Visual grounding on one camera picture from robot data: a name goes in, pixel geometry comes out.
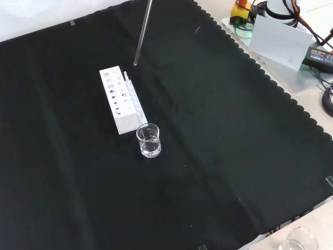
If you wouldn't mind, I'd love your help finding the clear glass rod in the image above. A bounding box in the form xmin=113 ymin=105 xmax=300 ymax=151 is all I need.
xmin=133 ymin=0 xmax=153 ymax=66

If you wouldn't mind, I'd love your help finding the small clear glass beaker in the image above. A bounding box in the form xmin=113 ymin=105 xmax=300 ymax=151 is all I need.
xmin=136 ymin=123 xmax=162 ymax=158

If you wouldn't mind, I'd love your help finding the white test tube rack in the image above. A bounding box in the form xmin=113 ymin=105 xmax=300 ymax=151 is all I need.
xmin=99 ymin=66 xmax=148 ymax=135

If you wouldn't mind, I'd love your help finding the large clear glass beaker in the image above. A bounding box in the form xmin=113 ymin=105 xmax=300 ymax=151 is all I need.
xmin=279 ymin=226 xmax=318 ymax=250

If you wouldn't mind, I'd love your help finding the black cloth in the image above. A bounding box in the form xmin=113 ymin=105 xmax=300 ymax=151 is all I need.
xmin=0 ymin=0 xmax=333 ymax=250

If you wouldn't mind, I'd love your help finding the yellow stop button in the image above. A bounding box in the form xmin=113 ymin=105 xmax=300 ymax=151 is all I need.
xmin=230 ymin=0 xmax=254 ymax=26

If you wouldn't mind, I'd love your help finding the pale board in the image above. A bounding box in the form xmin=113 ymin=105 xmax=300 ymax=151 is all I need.
xmin=249 ymin=14 xmax=314 ymax=72

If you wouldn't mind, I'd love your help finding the black power adapter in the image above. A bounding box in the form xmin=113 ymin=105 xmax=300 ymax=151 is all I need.
xmin=301 ymin=44 xmax=333 ymax=74

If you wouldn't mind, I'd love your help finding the grey metal base plate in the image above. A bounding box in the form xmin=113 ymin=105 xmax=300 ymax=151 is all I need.
xmin=221 ymin=15 xmax=333 ymax=93

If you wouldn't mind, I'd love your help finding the black cable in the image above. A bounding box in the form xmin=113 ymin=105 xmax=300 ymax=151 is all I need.
xmin=313 ymin=27 xmax=333 ymax=49
xmin=322 ymin=82 xmax=333 ymax=117
xmin=247 ymin=0 xmax=268 ymax=26

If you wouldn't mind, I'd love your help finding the orange cable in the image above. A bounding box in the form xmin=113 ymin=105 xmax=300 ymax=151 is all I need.
xmin=282 ymin=0 xmax=325 ymax=46

